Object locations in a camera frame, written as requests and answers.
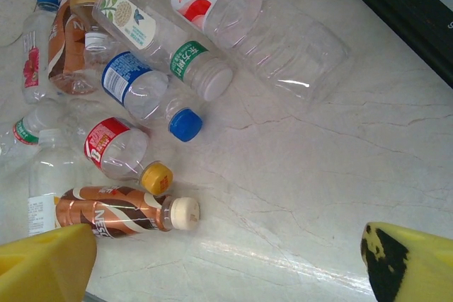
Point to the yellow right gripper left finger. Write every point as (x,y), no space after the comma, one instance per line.
(42,270)

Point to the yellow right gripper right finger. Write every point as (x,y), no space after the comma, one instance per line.
(424,270)

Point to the clear bottle white label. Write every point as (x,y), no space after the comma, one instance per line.
(44,189)

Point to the brown Nescafe coffee bottle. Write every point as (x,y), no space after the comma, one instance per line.
(120,213)
(67,54)

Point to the clear bottle red label yellow cap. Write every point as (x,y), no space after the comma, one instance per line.
(106,146)

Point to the clear bottle blue label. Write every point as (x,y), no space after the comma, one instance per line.
(124,75)

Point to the Fiji water bottle blue cap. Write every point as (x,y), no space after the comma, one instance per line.
(33,51)

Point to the clear bottle flower label green band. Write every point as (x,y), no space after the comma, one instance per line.
(141,29)

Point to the large clear bottle red-white label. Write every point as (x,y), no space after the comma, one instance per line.
(247,26)

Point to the black checkered chessboard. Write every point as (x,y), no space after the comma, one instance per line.
(407,5)

